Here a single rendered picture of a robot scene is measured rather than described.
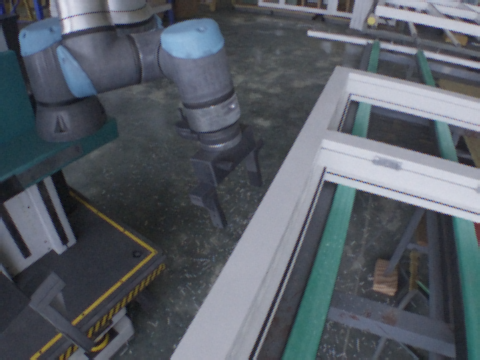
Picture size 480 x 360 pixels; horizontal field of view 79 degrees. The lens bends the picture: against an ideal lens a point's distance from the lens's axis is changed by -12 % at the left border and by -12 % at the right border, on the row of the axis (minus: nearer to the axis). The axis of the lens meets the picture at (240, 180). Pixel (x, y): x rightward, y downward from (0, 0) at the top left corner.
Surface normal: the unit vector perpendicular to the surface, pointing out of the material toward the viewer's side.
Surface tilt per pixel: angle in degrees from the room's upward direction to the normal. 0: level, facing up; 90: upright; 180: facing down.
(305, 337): 0
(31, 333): 0
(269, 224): 0
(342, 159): 90
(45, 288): 66
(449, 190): 90
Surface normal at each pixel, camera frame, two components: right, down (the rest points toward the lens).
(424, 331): 0.04, -0.79
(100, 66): 0.55, 0.26
